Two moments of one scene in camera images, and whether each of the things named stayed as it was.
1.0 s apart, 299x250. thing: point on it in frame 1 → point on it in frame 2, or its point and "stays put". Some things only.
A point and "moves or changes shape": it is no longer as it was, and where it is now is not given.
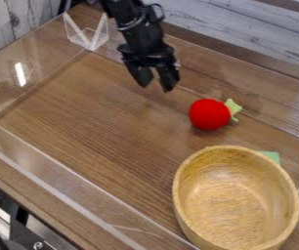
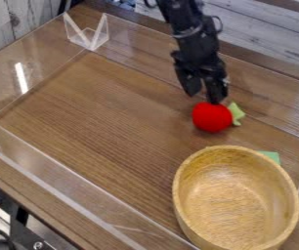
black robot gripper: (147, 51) → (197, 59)
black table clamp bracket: (22, 234) stays put
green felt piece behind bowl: (271, 154) stays put
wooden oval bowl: (236, 200) stays put
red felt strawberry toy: (209, 114) moves or changes shape
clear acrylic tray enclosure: (84, 144) stays put
